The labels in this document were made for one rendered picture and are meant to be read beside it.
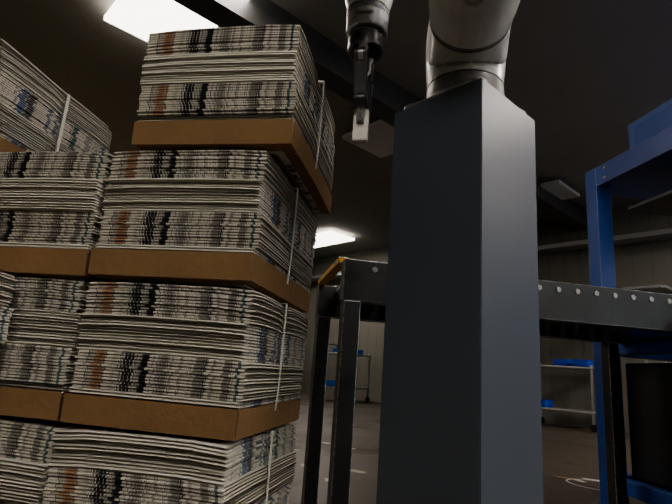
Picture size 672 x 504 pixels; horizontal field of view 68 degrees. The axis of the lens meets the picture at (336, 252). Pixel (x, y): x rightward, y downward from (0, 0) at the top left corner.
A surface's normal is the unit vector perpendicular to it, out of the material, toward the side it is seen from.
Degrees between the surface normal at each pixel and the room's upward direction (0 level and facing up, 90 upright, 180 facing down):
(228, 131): 95
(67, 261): 91
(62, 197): 90
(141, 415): 91
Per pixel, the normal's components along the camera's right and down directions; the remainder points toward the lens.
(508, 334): 0.69, -0.12
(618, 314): 0.18, -0.22
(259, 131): -0.16, -0.17
